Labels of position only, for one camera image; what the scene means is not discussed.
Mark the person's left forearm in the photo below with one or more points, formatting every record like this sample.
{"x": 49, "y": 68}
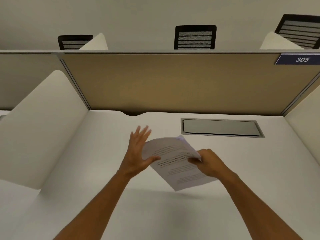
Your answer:
{"x": 95, "y": 209}

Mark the black mesh office chair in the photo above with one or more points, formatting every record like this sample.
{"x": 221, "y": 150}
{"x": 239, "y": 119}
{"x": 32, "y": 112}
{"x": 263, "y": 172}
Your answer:
{"x": 302, "y": 29}
{"x": 195, "y": 37}
{"x": 72, "y": 41}

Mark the white printed paper sheets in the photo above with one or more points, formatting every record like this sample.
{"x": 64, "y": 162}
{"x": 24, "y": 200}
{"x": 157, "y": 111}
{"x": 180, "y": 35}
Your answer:
{"x": 178, "y": 169}

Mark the person's right thumb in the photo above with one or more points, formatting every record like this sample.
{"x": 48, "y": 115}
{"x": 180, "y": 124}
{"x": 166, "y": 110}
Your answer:
{"x": 194, "y": 161}

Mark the tan fabric partition panel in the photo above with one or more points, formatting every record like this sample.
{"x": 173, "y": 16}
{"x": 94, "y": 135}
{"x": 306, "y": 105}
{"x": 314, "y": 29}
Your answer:
{"x": 27, "y": 79}
{"x": 175, "y": 82}

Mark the person's left thumb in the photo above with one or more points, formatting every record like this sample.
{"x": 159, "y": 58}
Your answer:
{"x": 153, "y": 161}

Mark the person's right forearm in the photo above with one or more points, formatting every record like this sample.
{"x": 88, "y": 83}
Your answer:
{"x": 255, "y": 209}

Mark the blue number label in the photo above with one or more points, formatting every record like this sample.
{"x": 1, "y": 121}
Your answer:
{"x": 298, "y": 59}

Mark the person's left hand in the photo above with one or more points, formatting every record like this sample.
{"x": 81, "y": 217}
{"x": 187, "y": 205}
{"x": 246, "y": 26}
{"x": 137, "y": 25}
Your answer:
{"x": 133, "y": 159}

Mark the person's right hand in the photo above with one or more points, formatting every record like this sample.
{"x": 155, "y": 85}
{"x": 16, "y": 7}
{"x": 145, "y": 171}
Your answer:
{"x": 212, "y": 164}

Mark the white desk side divider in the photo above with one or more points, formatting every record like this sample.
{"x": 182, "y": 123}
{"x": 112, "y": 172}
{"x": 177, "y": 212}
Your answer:
{"x": 96, "y": 43}
{"x": 306, "y": 127}
{"x": 42, "y": 129}
{"x": 277, "y": 42}

